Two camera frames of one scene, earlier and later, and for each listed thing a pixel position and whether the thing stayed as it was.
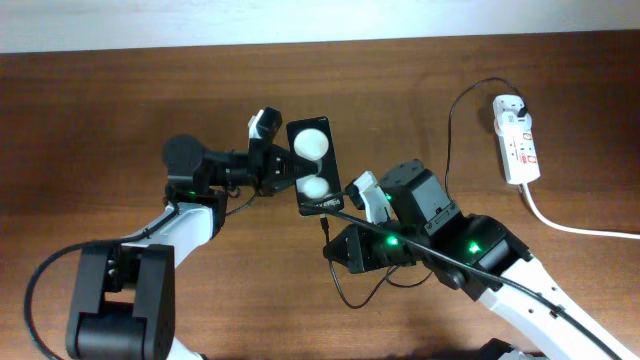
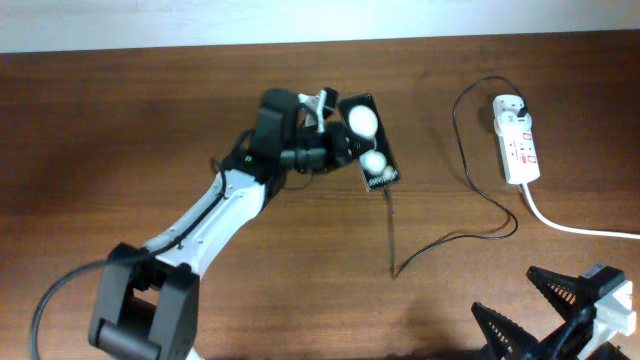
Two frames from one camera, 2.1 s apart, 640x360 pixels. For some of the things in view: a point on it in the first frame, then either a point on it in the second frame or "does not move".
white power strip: x=517 y=140 does not move
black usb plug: x=523 y=112 does not move
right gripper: x=364 y=257 to x=524 y=342
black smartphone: x=311 y=139 to x=379 y=166
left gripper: x=258 y=154 to x=331 y=142
